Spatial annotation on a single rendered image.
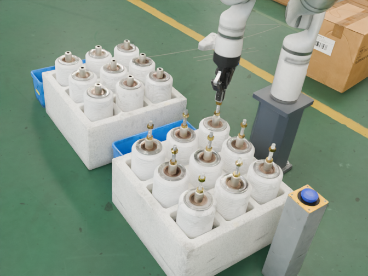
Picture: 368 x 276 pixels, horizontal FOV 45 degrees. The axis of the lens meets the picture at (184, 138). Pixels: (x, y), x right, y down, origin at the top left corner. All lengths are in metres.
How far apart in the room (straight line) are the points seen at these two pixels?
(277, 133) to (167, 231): 0.54
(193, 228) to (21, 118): 0.94
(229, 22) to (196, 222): 0.51
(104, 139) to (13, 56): 0.88
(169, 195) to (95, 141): 0.41
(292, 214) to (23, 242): 0.75
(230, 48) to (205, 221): 0.45
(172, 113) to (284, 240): 0.65
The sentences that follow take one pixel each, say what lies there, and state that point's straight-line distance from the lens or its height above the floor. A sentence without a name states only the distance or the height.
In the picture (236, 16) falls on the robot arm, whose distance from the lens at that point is 1.19.
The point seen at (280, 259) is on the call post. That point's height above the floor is 0.11.
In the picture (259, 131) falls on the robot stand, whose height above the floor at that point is 0.18.
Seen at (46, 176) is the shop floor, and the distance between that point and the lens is 1.55.
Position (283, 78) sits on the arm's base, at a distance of 1.41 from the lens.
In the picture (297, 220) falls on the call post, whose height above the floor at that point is 0.27.
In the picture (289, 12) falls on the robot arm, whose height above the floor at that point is 0.60.
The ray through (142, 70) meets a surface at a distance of 1.63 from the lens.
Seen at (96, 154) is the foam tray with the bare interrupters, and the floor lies 0.06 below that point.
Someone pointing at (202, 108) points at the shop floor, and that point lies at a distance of 1.89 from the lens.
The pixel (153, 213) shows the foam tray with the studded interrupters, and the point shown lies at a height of 0.17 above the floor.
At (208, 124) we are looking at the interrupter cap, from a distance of 1.37.
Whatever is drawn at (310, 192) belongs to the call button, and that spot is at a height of 0.33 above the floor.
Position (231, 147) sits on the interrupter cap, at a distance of 1.29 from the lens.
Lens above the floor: 1.05
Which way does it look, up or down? 38 degrees down
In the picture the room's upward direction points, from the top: 7 degrees clockwise
